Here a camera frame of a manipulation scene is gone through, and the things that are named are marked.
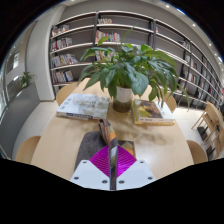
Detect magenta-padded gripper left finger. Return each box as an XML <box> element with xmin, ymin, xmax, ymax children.
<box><xmin>69</xmin><ymin>145</ymin><xmax>111</xmax><ymax>191</ymax></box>

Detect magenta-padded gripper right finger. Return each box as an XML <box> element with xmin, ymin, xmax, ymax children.
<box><xmin>116</xmin><ymin>145</ymin><xmax>157</xmax><ymax>191</ymax></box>

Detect zigzag striped brown towel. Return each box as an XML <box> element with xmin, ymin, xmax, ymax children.
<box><xmin>73</xmin><ymin>118</ymin><xmax>136</xmax><ymax>191</ymax></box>

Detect yellow-edged picture book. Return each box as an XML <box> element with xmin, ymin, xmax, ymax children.
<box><xmin>132</xmin><ymin>98</ymin><xmax>177</xmax><ymax>127</ymax></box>

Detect large white book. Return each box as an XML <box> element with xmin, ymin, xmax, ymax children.
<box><xmin>55</xmin><ymin>92</ymin><xmax>111</xmax><ymax>121</ymax></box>

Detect green plant in white pot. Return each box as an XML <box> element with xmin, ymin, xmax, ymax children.
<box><xmin>77</xmin><ymin>27</ymin><xmax>191</xmax><ymax>114</ymax></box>

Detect slatted wooden chair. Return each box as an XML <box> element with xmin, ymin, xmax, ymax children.
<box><xmin>191</xmin><ymin>101</ymin><xmax>224</xmax><ymax>160</ymax></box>

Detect small potted green plant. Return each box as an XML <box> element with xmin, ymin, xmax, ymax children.
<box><xmin>18</xmin><ymin>71</ymin><xmax>35</xmax><ymax>89</ymax></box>

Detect grey bookshelf unit with books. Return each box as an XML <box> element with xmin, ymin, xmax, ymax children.
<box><xmin>48</xmin><ymin>9</ymin><xmax>224</xmax><ymax>108</ymax></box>

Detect ceiling spot lights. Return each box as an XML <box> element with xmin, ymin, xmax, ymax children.
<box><xmin>163</xmin><ymin>2</ymin><xmax>224</xmax><ymax>63</ymax></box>

